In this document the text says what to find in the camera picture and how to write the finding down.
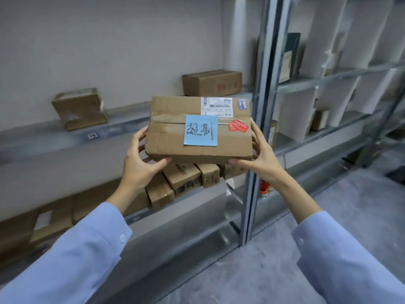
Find person's left forearm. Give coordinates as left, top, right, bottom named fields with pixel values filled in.
left=0, top=184, right=149, bottom=304

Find crumpled taped cardboard box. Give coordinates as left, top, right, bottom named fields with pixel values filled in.
left=51, top=88, right=108, bottom=132

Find row of small cardboard boxes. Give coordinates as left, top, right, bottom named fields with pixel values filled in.
left=0, top=162, right=251, bottom=268

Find row of white paper dividers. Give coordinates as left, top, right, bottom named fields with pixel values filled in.
left=278, top=0, right=405, bottom=143

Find person's right hand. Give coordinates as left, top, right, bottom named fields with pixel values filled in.
left=228, top=118, right=285, bottom=186

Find brown cardboard box red print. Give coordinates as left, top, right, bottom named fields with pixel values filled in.
left=182, top=70, right=243, bottom=97

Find small brown carton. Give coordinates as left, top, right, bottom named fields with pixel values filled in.
left=311, top=109, right=330, bottom=131

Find blue sticky note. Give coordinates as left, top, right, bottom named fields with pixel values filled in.
left=184, top=114, right=219, bottom=147

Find person's left hand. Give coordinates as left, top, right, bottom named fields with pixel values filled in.
left=122, top=126, right=173, bottom=191

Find dark green flat package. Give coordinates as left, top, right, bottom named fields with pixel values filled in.
left=278, top=33, right=301, bottom=84

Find person's right forearm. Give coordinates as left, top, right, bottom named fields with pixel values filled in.
left=265, top=170, right=405, bottom=304

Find taped cardboard parcel with labels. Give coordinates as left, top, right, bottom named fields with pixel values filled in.
left=145, top=96, right=254, bottom=165

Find grey metal shelf rack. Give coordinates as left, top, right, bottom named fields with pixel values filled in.
left=0, top=0, right=279, bottom=304
left=246, top=0, right=405, bottom=241

